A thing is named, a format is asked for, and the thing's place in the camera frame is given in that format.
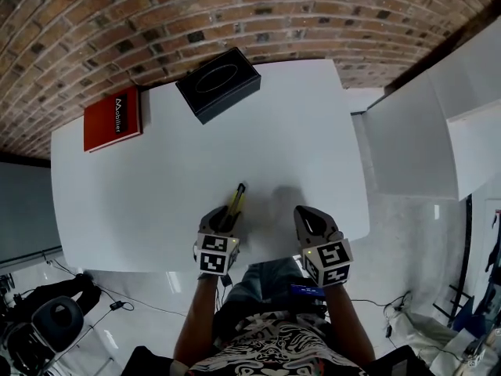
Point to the person's right forearm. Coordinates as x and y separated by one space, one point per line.
346 323

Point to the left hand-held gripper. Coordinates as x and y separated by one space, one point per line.
213 255

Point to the white cabinet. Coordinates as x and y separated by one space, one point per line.
415 139

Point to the person's grey jeans leg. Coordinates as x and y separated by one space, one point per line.
266 284

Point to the black metal stand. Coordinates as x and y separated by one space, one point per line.
460 272

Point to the person's patterned shirt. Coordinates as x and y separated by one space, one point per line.
274 347

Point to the black tissue box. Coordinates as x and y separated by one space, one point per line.
219 84

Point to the red book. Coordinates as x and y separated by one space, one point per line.
111 121

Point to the black and grey chair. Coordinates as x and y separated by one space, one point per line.
43 331

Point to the small blue device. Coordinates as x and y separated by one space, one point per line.
307 290

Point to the white table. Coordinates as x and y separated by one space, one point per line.
203 159

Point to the person's left forearm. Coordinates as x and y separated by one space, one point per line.
195 323

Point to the black bag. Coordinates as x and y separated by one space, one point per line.
74 292

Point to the black power adapter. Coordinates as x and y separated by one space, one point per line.
116 305

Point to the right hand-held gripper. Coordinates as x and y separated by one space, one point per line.
329 261

